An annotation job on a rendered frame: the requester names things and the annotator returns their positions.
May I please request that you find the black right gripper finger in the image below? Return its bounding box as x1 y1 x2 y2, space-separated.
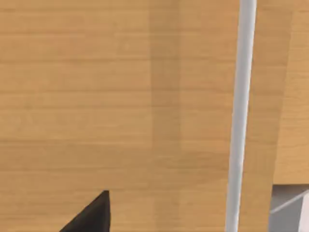
58 190 111 232

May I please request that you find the wooden door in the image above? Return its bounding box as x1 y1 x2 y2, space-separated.
0 0 294 232

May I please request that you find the wooden cupboard side panel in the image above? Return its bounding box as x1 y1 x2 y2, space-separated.
272 0 309 186

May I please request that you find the long metal handle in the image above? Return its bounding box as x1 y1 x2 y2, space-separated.
225 0 257 232

